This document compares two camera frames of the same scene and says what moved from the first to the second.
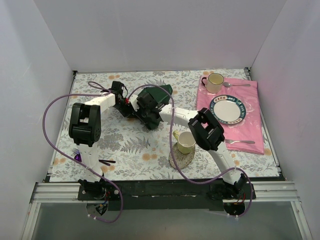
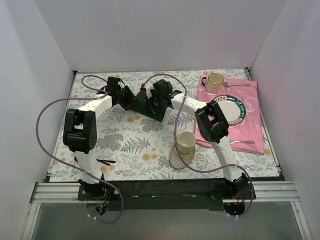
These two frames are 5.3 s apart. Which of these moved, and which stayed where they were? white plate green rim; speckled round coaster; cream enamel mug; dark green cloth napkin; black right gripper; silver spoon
Moved: black right gripper; dark green cloth napkin
Stayed: cream enamel mug; speckled round coaster; silver spoon; white plate green rim
